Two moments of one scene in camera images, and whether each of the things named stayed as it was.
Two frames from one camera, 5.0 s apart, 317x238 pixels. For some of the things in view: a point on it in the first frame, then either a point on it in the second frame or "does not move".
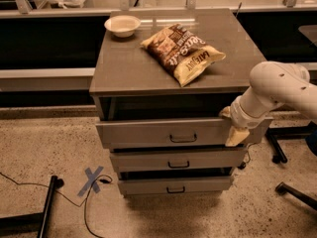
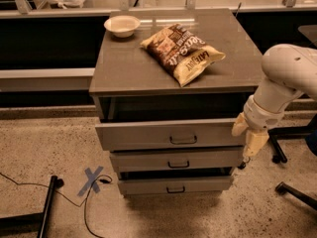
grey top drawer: (176, 132) does not move
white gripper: (237, 117) → (261, 117)
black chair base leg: (283, 188) does not move
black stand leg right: (275, 134) does not move
